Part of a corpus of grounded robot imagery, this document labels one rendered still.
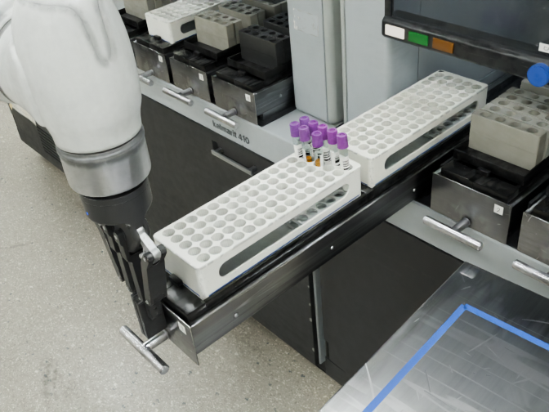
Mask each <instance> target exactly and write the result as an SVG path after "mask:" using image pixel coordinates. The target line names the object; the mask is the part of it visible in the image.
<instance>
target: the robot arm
mask: <svg viewBox="0 0 549 412"><path fill-rule="evenodd" d="M0 101H4V102H6V103H11V104H17V105H19V106H20V107H22V108H23V109H24V110H26V111H27V112H28V113H29V114H30V115H31V116H32V117H33V118H34V120H35V121H36V122H37V123H38V124H39V125H40V126H42V127H46V128H47V130H48V131H49V133H50V134H51V136H52V138H53V140H54V142H55V144H56V152H57V154H58V155H59V156H60V161H61V163H62V166H63V169H64V171H65V175H66V178H67V181H68V183H69V186H70V187H71V188H72V189H73V190H74V191H75V192H77V193H78V194H79V196H80V199H81V201H82V204H83V208H84V211H85V213H86V215H87V217H88V218H89V219H90V220H92V221H93V222H94V223H95V224H96V226H97V228H98V230H99V232H100V235H101V238H102V239H103V241H104V244H105V247H106V249H107V251H108V254H109V257H110V259H111V261H112V263H113V265H114V269H115V270H116V273H117V275H118V279H119V280H120V281H122V282H123V281H125V283H126V286H127V290H128V291H129V292H131V293H132V294H131V298H132V302H133V306H134V308H135V311H136V316H137V319H138V322H139V325H140V327H141V332H142V333H143V334H144V335H145V336H146V337H147V338H148V339H150V338H152V337H153V336H154V335H155V334H157V333H159V332H160V331H162V330H164V329H166V328H167V322H166V320H165V316H164V313H163V308H162V304H161V301H160V300H161V299H163V298H165V297H166V296H167V281H166V271H165V261H164V258H165V256H166V254H167V249H166V247H165V246H164V245H163V244H160V245H157V244H154V243H153V241H152V240H151V238H150V227H149V224H148V222H147V220H146V218H145V215H146V212H147V211H148V209H149V207H150V205H151V203H152V199H153V196H152V192H151V189H150V183H149V179H148V175H149V173H150V169H151V161H150V155H149V151H148V147H147V144H146V140H145V130H144V126H143V124H142V122H141V85H140V80H139V75H138V71H137V67H136V60H135V57H134V54H133V50H132V45H131V43H130V39H129V37H128V34H127V30H126V28H125V25H124V23H123V20H122V18H121V16H120V14H119V12H118V9H117V7H116V6H115V4H114V1H113V0H0Z"/></svg>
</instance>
